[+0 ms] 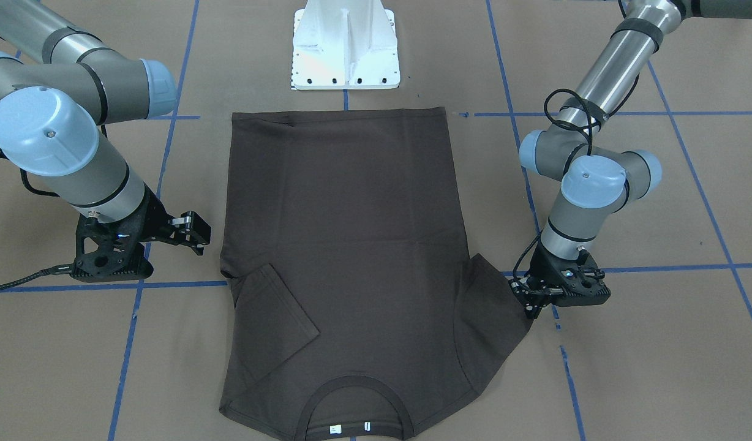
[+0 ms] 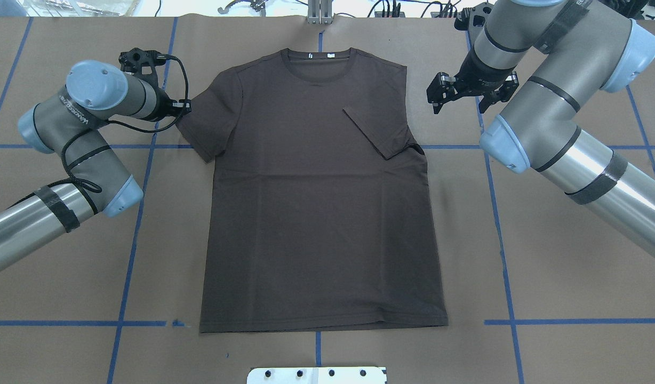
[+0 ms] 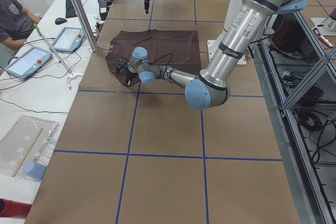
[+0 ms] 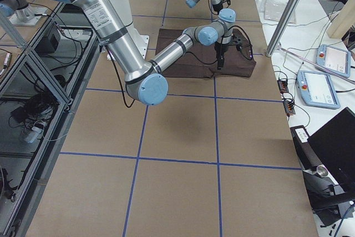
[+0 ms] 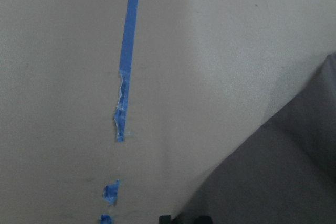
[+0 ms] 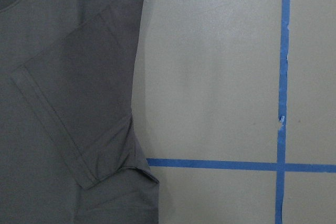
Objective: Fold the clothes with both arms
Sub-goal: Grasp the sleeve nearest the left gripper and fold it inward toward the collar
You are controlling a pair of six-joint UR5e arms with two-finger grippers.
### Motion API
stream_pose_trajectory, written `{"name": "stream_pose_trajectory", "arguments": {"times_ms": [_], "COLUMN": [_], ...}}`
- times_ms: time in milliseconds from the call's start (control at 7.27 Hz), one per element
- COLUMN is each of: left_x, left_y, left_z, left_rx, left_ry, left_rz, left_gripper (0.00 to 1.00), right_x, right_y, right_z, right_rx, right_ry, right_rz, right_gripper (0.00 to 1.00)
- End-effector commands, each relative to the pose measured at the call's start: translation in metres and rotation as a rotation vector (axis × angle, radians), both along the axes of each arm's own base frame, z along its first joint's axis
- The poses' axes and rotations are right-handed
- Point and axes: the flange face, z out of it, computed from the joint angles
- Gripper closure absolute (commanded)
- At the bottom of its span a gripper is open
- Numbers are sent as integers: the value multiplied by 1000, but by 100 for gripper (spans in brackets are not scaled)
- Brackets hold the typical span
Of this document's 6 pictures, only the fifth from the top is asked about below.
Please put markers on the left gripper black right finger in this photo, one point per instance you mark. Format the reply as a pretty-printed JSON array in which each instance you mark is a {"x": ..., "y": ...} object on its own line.
[{"x": 203, "y": 220}]

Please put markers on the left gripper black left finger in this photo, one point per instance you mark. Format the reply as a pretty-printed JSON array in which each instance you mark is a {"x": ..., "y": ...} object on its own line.
[{"x": 165, "y": 219}]

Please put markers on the brown t-shirt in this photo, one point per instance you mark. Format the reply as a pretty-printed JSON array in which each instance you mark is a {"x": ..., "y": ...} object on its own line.
[{"x": 285, "y": 171}]

